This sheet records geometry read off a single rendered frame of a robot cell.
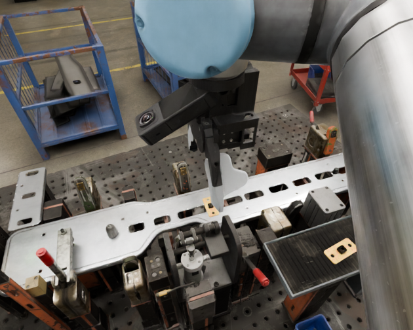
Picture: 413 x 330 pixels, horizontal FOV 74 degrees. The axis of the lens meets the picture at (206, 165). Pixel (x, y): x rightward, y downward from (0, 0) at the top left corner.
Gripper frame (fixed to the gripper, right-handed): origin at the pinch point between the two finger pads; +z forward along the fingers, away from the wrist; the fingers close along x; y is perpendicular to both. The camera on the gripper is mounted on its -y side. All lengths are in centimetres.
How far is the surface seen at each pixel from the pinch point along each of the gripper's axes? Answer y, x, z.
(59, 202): -42, 45, 46
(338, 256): 31.5, -10.1, 27.7
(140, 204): -13, 34, 44
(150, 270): -13.2, 2.4, 32.2
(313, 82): 193, 206, 117
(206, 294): -1.1, -5.7, 36.6
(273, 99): 158, 226, 144
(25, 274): -49, 18, 44
